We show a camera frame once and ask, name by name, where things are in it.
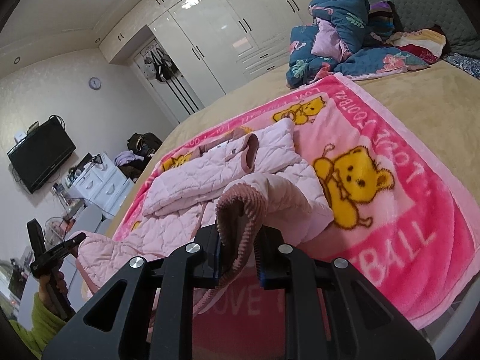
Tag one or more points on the person's left hand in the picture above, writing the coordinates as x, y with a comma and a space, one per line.
46, 286

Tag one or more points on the pink bear fleece blanket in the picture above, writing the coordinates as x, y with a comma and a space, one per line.
400, 216

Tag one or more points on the round wall clock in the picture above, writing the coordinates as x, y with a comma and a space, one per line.
95, 83

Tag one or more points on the black wall television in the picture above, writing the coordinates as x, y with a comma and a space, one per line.
42, 153

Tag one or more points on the black backpack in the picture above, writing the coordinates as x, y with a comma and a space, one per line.
144, 144

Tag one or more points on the green sleeved left forearm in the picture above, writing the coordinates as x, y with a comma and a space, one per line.
45, 326

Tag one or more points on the red cream folded blanket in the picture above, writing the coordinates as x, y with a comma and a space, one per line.
427, 44

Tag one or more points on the hanging black bags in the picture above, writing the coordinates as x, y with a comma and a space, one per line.
158, 65

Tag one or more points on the white room door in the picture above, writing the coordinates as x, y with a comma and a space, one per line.
176, 98

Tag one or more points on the white glossy wardrobe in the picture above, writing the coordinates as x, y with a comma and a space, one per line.
218, 45

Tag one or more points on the purple clothes pile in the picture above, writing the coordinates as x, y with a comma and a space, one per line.
127, 157

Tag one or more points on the blue flamingo floral quilt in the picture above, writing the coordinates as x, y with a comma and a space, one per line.
348, 37

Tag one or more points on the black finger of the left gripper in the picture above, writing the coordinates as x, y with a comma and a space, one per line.
48, 260

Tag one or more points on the tan bed sheet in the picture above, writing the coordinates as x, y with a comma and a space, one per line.
440, 105

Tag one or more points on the white drawer dresser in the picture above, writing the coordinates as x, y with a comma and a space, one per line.
103, 184

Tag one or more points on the grey quilted headboard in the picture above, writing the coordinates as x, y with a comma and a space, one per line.
449, 15

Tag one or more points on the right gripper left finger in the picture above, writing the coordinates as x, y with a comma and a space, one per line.
145, 311

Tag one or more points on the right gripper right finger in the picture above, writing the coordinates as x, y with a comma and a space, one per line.
332, 311

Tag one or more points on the pink quilted jacket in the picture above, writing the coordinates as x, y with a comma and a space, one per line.
240, 184

